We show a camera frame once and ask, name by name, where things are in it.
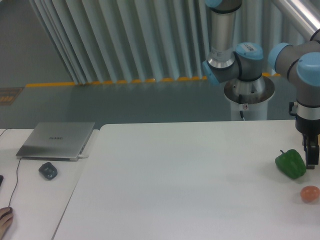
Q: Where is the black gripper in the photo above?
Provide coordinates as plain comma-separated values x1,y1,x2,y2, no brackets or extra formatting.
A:
288,101,320,170

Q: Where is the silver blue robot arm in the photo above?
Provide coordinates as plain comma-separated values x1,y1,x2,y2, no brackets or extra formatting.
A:
202,0,320,169

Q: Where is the green bell pepper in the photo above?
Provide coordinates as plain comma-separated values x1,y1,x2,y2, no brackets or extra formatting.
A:
274,149,307,180

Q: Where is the person's hand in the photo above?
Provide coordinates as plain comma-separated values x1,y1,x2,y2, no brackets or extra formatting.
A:
0,207,14,239

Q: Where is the brown egg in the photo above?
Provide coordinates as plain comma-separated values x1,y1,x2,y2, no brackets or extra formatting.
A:
300,185,320,203

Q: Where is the white laptop charger plug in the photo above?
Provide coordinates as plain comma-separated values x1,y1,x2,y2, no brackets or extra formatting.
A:
78,154,89,159

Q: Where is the white folding screen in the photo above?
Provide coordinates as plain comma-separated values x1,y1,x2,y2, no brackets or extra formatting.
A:
29,0,311,85

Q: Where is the silver closed laptop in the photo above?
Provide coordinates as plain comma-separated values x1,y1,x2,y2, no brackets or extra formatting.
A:
16,122,95,161

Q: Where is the small black tray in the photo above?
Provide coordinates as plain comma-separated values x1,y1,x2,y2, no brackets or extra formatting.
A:
38,162,58,181

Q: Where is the black computer mouse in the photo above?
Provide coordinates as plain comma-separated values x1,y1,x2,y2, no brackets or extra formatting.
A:
7,207,13,215

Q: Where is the black keyboard edge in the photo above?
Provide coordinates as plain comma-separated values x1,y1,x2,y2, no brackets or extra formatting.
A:
0,175,4,186

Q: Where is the black mouse cable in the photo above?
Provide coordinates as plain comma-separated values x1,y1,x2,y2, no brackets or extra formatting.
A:
0,128,22,208

